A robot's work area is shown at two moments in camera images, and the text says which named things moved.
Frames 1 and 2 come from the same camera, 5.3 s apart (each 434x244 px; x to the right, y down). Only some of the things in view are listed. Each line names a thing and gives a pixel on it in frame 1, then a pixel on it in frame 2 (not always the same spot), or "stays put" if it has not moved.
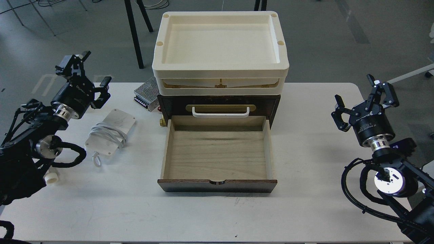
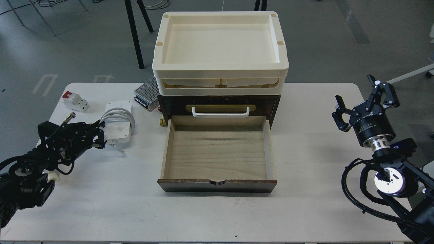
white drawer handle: (219, 115) stays put
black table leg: (135, 33) stays put
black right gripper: (371, 125) stays put
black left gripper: (73, 100) → (64, 142)
